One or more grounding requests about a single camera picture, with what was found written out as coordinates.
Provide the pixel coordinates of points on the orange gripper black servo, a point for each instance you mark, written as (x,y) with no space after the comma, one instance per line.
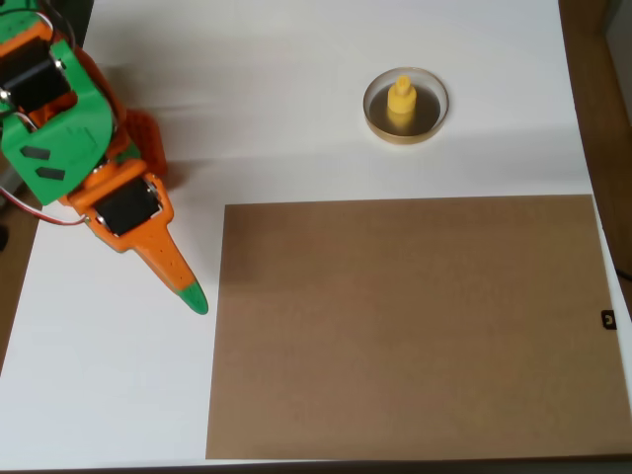
(129,211)

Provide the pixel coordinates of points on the yellow plastic stepped piece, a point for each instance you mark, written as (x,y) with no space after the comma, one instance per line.
(401,106)

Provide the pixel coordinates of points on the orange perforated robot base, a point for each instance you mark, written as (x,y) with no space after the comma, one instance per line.
(148,138)

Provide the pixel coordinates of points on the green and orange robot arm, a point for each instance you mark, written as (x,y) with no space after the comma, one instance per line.
(54,143)

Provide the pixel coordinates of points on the shallow round gold-rimmed dish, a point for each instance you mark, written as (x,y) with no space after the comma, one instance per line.
(429,128)

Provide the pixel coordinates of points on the brown rectangular board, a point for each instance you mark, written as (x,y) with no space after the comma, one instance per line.
(410,326)

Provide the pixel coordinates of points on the small black tag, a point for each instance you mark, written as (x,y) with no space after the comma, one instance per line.
(608,320)

